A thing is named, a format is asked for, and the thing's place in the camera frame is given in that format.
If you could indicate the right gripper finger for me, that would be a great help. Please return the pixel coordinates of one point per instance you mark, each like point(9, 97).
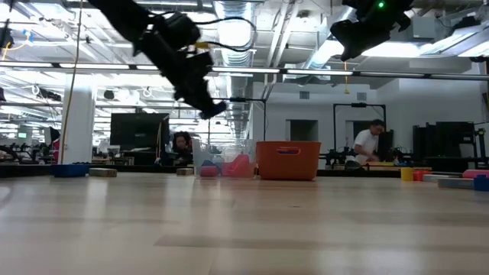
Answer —
point(355, 38)

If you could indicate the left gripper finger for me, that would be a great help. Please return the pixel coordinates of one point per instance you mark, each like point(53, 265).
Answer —
point(200, 99)

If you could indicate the small blue block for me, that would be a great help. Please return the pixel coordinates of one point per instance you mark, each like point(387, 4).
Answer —
point(208, 163)

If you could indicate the plain wooden block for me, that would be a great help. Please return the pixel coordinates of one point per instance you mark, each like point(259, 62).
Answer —
point(455, 183)
point(435, 177)
point(102, 172)
point(185, 171)

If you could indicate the small yellow block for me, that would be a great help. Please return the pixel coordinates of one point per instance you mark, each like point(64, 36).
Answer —
point(407, 173)

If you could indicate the blue toy brick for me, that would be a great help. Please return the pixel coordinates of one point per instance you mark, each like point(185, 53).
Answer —
point(482, 182)
point(70, 170)

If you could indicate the small orange block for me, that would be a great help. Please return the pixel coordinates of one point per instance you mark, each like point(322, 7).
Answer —
point(421, 175)

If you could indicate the red toy brick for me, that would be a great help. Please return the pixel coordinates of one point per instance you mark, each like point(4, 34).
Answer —
point(475, 173)

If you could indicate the person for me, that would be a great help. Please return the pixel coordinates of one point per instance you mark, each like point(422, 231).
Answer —
point(366, 141)
point(182, 143)

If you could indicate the clear plastic bin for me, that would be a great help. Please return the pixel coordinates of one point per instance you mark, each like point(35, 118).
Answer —
point(225, 151)

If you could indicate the black monitor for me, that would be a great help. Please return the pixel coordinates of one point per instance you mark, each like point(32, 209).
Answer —
point(139, 131)

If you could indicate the black round speaker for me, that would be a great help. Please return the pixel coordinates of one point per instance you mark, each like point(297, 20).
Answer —
point(109, 94)

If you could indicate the orange plastic bin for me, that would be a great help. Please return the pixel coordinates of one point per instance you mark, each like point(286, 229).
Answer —
point(288, 164)

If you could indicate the white pillar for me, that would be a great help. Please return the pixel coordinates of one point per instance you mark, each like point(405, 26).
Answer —
point(82, 126)

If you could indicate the black cabinet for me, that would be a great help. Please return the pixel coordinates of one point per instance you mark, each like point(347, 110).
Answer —
point(454, 141)

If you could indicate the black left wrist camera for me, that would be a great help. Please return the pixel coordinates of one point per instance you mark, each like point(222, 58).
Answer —
point(179, 30)

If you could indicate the black stand frame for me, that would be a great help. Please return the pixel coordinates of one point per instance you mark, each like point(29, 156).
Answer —
point(244, 99)
point(359, 104)

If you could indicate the silver ventilation duct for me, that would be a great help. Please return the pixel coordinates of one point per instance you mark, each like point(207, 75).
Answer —
point(233, 34)

